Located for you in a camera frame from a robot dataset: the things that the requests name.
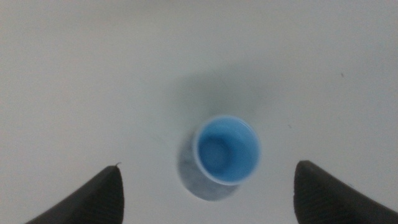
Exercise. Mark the blue plastic cup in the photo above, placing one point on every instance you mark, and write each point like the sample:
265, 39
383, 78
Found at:
228, 152

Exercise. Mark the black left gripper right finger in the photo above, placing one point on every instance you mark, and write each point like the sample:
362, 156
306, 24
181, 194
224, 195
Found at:
326, 199

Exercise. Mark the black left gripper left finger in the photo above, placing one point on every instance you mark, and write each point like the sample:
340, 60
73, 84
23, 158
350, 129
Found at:
96, 202

